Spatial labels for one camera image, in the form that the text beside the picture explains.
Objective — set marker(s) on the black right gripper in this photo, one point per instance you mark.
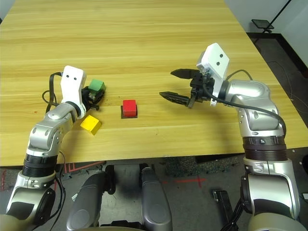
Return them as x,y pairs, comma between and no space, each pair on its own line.
201,87

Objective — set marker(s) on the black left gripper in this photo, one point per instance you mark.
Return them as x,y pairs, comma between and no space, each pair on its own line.
89,99

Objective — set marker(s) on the green wooden block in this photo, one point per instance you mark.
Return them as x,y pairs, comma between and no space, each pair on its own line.
96,84

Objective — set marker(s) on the yellow wooden block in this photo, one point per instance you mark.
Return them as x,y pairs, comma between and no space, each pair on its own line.
89,124

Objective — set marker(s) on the red wooden block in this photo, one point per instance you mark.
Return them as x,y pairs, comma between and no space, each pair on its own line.
129,107

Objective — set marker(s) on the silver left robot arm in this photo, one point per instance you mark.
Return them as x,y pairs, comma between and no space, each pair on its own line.
45,134

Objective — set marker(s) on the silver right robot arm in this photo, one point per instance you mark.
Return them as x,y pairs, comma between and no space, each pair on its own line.
262,120

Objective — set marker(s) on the black square tape marker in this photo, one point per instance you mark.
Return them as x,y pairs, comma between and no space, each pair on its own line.
130,117

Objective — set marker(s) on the dark speckled foam mat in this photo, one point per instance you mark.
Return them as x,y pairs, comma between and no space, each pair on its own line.
183,166

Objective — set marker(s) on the grey robot left leg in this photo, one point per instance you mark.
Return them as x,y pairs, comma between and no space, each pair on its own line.
85,199

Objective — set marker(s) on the grey robot leg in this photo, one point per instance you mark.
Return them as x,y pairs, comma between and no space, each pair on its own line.
85,199
155,199

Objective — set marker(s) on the grey robot right leg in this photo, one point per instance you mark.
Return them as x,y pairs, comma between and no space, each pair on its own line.
155,199

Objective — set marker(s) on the thin black stand pole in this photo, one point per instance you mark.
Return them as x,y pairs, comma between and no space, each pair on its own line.
280,12

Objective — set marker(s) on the black flat floor device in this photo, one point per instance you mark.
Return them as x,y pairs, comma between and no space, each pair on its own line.
222,204

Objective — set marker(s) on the black robot waist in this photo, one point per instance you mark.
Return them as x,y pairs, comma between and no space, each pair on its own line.
120,227

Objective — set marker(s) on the small white box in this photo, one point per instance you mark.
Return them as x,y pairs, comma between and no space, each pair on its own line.
306,196

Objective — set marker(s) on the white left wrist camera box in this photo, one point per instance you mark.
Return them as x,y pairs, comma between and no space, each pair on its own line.
72,81

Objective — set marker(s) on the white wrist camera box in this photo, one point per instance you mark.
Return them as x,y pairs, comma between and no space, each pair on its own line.
214,60
72,81

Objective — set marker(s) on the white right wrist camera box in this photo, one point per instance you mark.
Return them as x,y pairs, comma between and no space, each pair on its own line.
214,60

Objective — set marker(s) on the black stand base plate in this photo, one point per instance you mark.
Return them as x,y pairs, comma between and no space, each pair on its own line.
262,24

